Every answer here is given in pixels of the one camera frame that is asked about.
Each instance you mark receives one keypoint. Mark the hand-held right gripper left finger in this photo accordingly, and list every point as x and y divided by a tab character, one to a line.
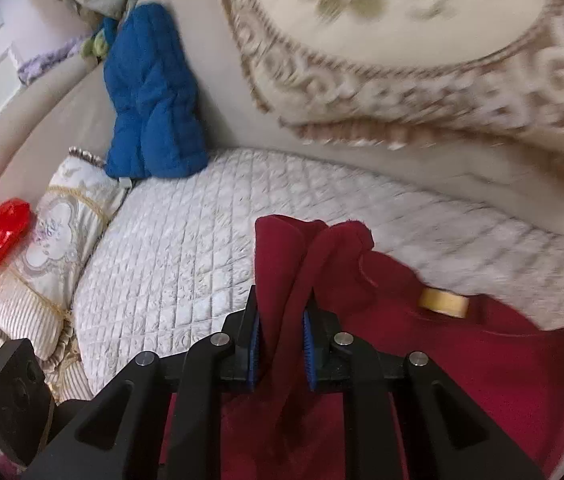
255	355

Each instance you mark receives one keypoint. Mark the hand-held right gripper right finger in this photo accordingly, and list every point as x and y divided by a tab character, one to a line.
310	355

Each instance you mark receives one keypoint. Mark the dark red sweater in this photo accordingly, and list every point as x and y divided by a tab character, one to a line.
462	360

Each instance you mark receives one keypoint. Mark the beige embroidered cushion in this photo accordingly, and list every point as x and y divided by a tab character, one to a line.
47	280

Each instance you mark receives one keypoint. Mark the white quilted sofa cover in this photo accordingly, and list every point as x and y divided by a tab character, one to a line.
172	250

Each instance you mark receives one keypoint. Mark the grey tufted sofa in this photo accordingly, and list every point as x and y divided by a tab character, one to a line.
242	120

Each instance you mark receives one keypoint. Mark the blue quilted cloth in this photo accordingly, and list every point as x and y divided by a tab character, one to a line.
154	95

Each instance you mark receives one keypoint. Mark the ornate beige ruffled pillow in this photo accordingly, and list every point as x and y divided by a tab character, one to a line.
412	45

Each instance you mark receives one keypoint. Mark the purple patterned cloth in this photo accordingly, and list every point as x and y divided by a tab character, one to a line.
44	62

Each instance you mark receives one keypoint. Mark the green patterned cloth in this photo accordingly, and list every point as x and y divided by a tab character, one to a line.
94	44

